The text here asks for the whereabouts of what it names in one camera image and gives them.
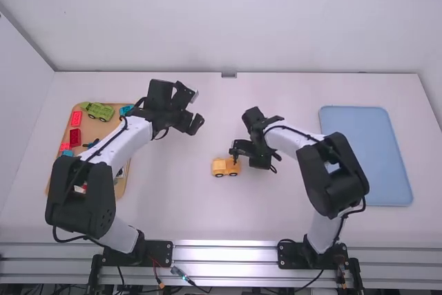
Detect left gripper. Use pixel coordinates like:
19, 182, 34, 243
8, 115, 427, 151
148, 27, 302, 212
165, 81, 205, 136

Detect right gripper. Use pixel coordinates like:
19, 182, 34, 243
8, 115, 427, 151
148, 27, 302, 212
229, 139, 277, 165

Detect yellow toy car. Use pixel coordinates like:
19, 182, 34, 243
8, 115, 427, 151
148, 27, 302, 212
211, 156, 242, 178

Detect green toy car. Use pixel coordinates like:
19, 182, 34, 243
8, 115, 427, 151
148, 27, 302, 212
80, 101, 116, 124

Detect silver rails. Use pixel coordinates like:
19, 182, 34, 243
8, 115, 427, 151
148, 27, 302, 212
0, 238, 442, 289

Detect tan tray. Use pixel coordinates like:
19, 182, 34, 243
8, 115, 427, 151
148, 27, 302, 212
45, 101, 137, 201

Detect dark red toy brick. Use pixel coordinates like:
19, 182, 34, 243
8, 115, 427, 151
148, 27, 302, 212
68, 128, 84, 148

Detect blue mat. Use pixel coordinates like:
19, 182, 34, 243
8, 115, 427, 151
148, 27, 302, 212
317, 105, 414, 207

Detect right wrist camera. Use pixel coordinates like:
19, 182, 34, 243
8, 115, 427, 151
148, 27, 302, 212
249, 156, 272, 171

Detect black cable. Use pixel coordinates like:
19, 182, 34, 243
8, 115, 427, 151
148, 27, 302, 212
51, 224, 104, 248
336, 196, 367, 240

